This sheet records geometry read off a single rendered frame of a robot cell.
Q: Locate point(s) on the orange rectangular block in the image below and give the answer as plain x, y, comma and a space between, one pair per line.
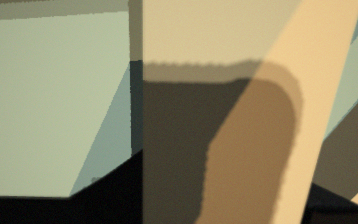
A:
337, 165

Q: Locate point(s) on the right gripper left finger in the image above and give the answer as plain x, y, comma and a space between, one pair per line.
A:
122, 189

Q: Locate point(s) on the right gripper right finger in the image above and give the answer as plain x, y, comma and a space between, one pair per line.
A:
325, 207

